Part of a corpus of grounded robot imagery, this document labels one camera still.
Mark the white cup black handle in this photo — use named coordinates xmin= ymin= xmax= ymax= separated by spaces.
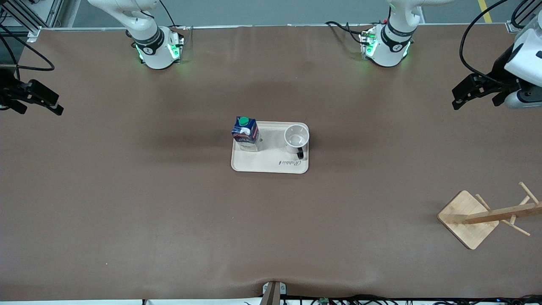
xmin=283 ymin=124 xmax=310 ymax=160

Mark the blue milk carton green cap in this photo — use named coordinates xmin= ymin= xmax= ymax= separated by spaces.
xmin=231 ymin=116 xmax=260 ymax=152

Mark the wooden mug tree stand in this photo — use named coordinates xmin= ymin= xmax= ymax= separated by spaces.
xmin=437 ymin=181 xmax=542 ymax=250

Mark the brown table mat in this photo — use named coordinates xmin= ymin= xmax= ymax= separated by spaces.
xmin=0 ymin=25 xmax=542 ymax=301

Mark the beige plastic tray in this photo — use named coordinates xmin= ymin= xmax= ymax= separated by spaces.
xmin=231 ymin=121 xmax=310 ymax=174

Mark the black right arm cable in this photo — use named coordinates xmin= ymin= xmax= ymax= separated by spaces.
xmin=0 ymin=25 xmax=56 ymax=72

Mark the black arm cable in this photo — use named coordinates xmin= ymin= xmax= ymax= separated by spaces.
xmin=0 ymin=25 xmax=56 ymax=72
xmin=460 ymin=0 xmax=510 ymax=82

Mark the aluminium frame profile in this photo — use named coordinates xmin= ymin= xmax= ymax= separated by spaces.
xmin=506 ymin=0 xmax=542 ymax=33
xmin=0 ymin=0 xmax=64 ymax=43

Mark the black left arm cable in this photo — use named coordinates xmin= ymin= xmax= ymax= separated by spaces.
xmin=460 ymin=0 xmax=510 ymax=82

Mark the black base power cable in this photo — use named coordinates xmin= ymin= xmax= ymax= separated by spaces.
xmin=325 ymin=21 xmax=365 ymax=43

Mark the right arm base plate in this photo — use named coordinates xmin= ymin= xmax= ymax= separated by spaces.
xmin=168 ymin=26 xmax=186 ymax=64

